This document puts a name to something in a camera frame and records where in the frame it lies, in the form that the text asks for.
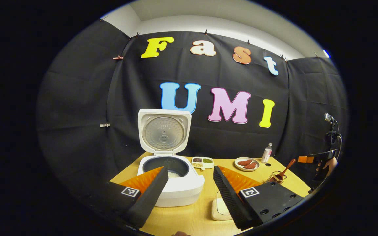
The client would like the white rice cooker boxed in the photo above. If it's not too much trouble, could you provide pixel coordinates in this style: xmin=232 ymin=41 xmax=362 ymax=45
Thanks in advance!
xmin=137 ymin=109 xmax=205 ymax=207

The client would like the brown wooden spoon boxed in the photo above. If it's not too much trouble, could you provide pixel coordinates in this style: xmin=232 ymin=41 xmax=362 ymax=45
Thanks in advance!
xmin=273 ymin=159 xmax=297 ymax=181

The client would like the small pink label bottle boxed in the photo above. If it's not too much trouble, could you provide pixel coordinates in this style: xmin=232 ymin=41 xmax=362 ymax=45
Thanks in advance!
xmin=261 ymin=143 xmax=273 ymax=163

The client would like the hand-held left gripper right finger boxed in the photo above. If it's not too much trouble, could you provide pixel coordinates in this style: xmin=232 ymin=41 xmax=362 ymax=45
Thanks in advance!
xmin=213 ymin=165 xmax=304 ymax=231

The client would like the metal wire chopstick holder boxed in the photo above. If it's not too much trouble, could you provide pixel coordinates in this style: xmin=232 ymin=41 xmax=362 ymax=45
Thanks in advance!
xmin=264 ymin=170 xmax=287 ymax=184

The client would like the black backdrop cloth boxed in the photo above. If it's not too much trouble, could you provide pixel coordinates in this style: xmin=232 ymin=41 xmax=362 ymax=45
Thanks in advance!
xmin=36 ymin=20 xmax=350 ymax=197

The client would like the white divided bean dish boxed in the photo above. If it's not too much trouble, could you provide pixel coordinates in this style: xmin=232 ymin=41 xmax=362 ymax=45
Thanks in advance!
xmin=191 ymin=156 xmax=214 ymax=170

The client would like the white round plate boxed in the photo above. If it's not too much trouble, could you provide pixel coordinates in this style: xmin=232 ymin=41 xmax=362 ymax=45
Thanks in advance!
xmin=234 ymin=157 xmax=260 ymax=172

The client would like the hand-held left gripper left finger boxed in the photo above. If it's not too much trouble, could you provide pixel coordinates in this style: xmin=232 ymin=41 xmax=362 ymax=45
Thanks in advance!
xmin=105 ymin=166 xmax=169 ymax=229

